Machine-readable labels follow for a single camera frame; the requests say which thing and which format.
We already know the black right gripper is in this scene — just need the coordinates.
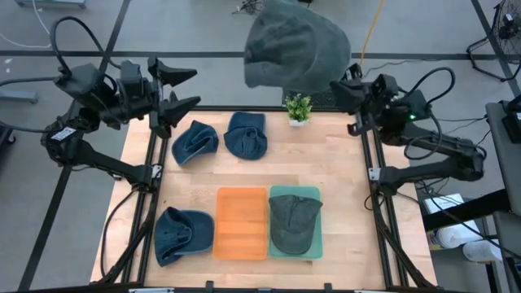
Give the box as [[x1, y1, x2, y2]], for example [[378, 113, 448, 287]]
[[329, 63, 408, 138]]

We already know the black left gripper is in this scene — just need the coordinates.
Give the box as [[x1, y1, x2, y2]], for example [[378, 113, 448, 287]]
[[103, 59, 202, 139]]

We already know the blue denim cap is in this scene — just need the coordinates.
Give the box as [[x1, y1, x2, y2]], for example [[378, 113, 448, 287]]
[[153, 206, 216, 269], [171, 120, 220, 167], [223, 112, 269, 161]]

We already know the grey-green denim cap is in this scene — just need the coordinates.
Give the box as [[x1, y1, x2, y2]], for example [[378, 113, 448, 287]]
[[268, 194, 324, 256], [243, 0, 352, 95]]

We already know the small green potted plant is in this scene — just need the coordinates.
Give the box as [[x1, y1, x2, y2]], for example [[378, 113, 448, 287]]
[[284, 93, 313, 128]]

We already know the teal translucent plastic bin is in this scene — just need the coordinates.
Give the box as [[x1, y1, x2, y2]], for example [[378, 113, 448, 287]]
[[267, 185, 325, 260]]

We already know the orange translucent plastic bin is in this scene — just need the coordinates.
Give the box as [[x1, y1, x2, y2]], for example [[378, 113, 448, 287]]
[[212, 186, 269, 261]]

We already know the white paper box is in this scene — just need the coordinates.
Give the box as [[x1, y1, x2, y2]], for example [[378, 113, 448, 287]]
[[426, 192, 466, 216]]

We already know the grey cart base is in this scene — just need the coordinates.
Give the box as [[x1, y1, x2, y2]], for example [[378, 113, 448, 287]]
[[15, 0, 87, 9]]

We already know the grey furniture foot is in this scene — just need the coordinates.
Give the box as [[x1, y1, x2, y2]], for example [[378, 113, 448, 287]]
[[0, 90, 40, 104]]

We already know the black device on desk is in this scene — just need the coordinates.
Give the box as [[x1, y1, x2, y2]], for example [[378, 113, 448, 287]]
[[501, 94, 521, 144]]

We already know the grey desk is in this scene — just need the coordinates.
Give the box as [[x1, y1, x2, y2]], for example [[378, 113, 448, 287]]
[[485, 100, 521, 293]]

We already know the black floor fan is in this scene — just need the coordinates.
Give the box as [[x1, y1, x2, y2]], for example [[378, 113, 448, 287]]
[[466, 0, 521, 82]]

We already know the black beam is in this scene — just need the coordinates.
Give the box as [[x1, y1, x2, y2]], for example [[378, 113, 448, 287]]
[[422, 188, 513, 232]]

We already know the black floor object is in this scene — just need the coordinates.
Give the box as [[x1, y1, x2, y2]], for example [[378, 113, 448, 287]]
[[0, 125, 17, 148]]

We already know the white paper roll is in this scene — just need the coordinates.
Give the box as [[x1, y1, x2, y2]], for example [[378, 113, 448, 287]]
[[436, 221, 484, 250], [462, 239, 505, 264]]

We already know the thin black floor cable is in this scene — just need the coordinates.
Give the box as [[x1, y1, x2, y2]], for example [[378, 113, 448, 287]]
[[363, 58, 469, 78]]

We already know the yellow cable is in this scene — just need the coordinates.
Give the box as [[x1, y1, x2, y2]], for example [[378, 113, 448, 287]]
[[359, 0, 387, 62]]

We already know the black aluminium frame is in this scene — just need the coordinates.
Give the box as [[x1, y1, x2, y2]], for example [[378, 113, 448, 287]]
[[91, 103, 440, 293]]

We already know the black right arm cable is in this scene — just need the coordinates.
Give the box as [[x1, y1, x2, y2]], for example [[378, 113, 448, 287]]
[[402, 67, 457, 162]]

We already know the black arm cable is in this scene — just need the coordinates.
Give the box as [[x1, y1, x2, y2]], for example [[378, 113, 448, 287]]
[[402, 67, 457, 162], [0, 15, 123, 135]]

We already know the black cable tangle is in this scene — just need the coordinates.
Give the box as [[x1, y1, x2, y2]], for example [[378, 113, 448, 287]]
[[231, 0, 266, 16]]

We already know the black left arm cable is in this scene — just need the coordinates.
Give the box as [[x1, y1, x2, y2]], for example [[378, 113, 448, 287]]
[[0, 15, 123, 135]]

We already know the white floor cable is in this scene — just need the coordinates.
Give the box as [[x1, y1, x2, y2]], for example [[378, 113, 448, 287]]
[[0, 0, 55, 49]]

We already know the black cable on table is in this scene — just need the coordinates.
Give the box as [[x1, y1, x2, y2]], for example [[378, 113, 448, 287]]
[[99, 189, 138, 282]]

